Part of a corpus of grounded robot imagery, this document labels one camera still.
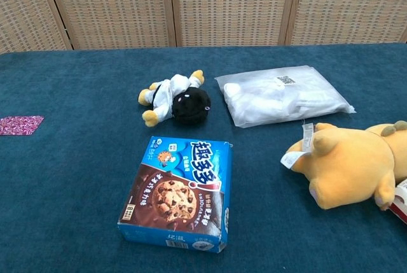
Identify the pink patterned square card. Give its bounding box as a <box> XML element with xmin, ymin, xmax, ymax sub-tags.
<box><xmin>0</xmin><ymin>115</ymin><xmax>45</xmax><ymax>136</ymax></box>

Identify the woven wooden folding screen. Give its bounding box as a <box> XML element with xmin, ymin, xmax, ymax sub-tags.
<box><xmin>0</xmin><ymin>0</ymin><xmax>407</xmax><ymax>54</ymax></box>

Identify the blue chocolate cookie box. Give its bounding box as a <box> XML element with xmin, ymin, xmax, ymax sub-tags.
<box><xmin>116</xmin><ymin>136</ymin><xmax>233</xmax><ymax>254</ymax></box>

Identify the black-headed white-robed plush doll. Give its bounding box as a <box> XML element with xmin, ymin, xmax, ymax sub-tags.
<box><xmin>137</xmin><ymin>69</ymin><xmax>212</xmax><ymax>127</ymax></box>

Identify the yellow plush animal toy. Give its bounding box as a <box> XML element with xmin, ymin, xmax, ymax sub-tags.
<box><xmin>280</xmin><ymin>120</ymin><xmax>407</xmax><ymax>211</ymax></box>

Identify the red and white snack box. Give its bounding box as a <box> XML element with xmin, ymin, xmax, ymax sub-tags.
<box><xmin>388</xmin><ymin>179</ymin><xmax>407</xmax><ymax>225</ymax></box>

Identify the white clothing in plastic bag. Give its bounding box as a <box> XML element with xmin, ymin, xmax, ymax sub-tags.
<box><xmin>214</xmin><ymin>65</ymin><xmax>357</xmax><ymax>128</ymax></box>

